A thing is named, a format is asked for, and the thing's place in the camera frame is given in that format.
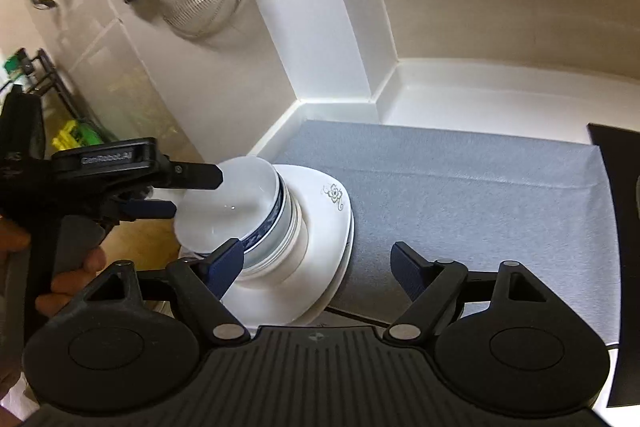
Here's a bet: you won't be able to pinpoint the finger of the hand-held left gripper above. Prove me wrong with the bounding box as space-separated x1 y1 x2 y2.
150 161 224 191
119 200 177 223

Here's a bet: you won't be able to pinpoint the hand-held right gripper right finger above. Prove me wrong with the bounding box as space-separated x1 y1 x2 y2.
382 242 556 343

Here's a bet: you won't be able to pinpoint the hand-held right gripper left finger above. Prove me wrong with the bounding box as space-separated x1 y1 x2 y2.
75 238 251 348

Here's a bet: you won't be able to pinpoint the white bowl blue pattern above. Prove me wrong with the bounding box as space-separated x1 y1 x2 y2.
172 157 287 258

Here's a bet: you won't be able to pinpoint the beige bowl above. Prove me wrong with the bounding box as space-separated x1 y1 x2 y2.
240 202 314 280

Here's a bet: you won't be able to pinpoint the large white floral plate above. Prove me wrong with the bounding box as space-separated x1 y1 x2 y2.
220 207 357 324

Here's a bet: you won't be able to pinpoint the small white floral plate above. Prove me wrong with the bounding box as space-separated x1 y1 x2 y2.
177 164 353 308

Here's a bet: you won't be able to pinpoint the person's left hand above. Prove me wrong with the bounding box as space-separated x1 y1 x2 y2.
0 217 107 388

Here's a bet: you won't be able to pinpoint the wooden cutting board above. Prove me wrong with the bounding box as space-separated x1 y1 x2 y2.
102 217 201 269

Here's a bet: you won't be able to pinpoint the yellow green packets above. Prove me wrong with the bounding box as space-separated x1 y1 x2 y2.
52 119 103 150

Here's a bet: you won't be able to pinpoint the grey mat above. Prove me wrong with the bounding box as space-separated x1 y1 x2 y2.
272 119 621 343

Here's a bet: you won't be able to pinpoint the green-capped bottle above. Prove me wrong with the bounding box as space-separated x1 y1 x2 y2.
2 49 31 80

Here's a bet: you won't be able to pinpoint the black wire rack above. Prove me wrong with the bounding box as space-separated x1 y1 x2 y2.
0 48 101 142

